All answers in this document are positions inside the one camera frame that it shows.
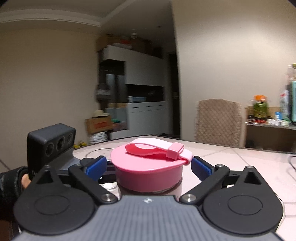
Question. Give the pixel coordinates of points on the white and black cabinet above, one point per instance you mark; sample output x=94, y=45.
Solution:
x=138, y=84

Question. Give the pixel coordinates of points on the pink Hello Kitty bottle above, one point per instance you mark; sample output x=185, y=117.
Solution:
x=175, y=191

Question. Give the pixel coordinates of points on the wooden side shelf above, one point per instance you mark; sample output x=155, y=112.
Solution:
x=268, y=135

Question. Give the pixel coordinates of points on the pink bottle cap with strap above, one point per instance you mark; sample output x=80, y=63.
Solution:
x=150, y=165

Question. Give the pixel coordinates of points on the left hand in black sleeve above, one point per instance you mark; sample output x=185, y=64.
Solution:
x=12, y=184

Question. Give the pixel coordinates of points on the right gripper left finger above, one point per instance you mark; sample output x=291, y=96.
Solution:
x=85, y=175

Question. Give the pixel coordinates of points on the green pickle jar orange lid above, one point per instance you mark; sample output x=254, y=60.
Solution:
x=260, y=106

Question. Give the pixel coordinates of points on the clear glass bowl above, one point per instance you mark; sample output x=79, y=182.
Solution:
x=100, y=152

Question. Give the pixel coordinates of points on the teal toaster oven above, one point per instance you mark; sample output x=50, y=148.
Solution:
x=291, y=88

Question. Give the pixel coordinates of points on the cardboard box with hat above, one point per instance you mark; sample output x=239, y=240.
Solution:
x=99, y=122

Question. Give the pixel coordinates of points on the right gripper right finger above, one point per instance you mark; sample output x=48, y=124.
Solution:
x=211, y=177

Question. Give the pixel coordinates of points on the hanging dark bag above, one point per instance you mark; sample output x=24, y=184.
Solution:
x=103, y=92

